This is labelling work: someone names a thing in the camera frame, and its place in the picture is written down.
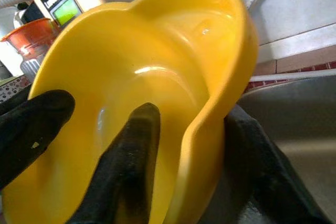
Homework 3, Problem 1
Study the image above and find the green lid patterned container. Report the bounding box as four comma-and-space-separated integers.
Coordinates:
0, 76, 34, 104

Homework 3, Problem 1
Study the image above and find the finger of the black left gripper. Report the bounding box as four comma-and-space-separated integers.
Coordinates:
0, 89, 76, 190

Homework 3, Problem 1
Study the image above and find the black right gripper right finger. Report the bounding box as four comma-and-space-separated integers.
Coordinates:
224, 103, 334, 224

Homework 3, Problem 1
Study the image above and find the steel kitchen sink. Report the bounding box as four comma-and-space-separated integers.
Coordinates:
162, 74, 336, 224

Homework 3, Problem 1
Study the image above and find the white counter pipe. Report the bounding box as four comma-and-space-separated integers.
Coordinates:
249, 70, 336, 83

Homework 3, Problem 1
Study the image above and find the yellow plastic juicer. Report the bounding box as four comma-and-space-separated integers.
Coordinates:
0, 0, 259, 224

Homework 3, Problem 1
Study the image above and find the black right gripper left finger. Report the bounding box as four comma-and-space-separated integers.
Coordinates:
70, 102, 161, 224

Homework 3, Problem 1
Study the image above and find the orange lid glass jar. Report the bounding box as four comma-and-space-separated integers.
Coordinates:
1, 18, 61, 78

